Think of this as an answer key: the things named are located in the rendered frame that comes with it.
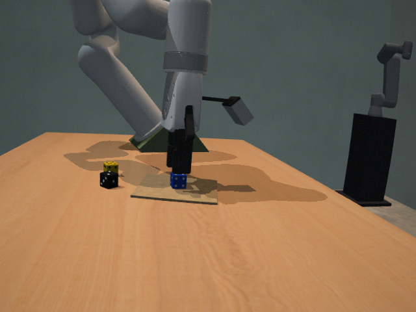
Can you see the yellow die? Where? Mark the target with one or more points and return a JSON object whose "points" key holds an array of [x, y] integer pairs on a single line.
{"points": [[110, 166]]}

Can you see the tan textured mat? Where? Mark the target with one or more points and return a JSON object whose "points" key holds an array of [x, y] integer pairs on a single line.
{"points": [[157, 187]]}

